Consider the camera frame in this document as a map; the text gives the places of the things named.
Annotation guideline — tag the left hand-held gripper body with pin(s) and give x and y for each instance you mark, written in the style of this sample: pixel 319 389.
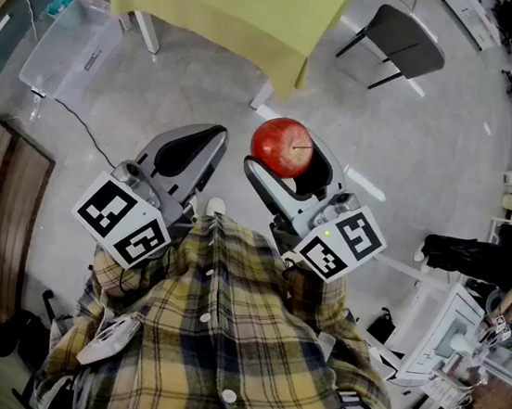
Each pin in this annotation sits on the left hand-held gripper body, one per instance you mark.
pixel 110 212

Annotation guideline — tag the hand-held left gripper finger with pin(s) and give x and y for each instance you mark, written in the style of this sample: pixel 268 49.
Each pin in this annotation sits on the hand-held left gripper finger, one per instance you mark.
pixel 171 134
pixel 212 160

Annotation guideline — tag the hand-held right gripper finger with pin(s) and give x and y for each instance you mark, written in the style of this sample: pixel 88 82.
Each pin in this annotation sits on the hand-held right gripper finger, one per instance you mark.
pixel 276 192
pixel 332 171

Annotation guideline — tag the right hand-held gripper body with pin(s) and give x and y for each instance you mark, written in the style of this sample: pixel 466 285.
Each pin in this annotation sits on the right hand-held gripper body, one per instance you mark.
pixel 344 243

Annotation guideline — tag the red apple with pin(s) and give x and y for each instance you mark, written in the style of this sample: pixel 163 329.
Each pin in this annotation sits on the red apple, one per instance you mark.
pixel 278 145

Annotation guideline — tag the person's right forearm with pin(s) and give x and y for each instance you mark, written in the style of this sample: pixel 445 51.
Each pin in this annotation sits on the person's right forearm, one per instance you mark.
pixel 319 296

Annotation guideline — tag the person's left forearm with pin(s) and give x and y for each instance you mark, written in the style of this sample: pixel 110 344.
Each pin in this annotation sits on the person's left forearm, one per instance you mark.
pixel 106 273

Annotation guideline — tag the person's white shoe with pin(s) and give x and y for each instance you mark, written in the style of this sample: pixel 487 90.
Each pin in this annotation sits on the person's white shoe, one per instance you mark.
pixel 216 207

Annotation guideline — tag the black backpack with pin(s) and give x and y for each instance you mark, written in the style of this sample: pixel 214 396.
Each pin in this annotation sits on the black backpack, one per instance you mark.
pixel 382 328

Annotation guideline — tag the brown wooden board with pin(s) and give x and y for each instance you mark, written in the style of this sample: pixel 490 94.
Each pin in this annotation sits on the brown wooden board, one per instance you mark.
pixel 7 213

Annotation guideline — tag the yellow-green tablecloth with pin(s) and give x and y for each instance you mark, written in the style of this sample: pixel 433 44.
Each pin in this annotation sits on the yellow-green tablecloth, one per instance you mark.
pixel 214 20

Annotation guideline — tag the clear plastic storage bin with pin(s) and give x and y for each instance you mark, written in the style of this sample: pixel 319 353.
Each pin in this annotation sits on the clear plastic storage bin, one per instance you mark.
pixel 70 53

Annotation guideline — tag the white side table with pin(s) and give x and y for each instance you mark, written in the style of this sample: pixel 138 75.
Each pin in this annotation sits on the white side table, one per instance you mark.
pixel 466 311

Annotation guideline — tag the grey dining chair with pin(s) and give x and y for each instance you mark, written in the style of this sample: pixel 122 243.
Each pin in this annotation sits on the grey dining chair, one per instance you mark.
pixel 400 35

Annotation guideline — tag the person's yellow plaid shirt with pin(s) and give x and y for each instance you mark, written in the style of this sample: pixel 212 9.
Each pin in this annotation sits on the person's yellow plaid shirt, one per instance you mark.
pixel 220 334

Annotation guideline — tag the teal bag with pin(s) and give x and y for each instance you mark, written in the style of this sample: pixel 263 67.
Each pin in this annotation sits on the teal bag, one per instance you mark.
pixel 62 2

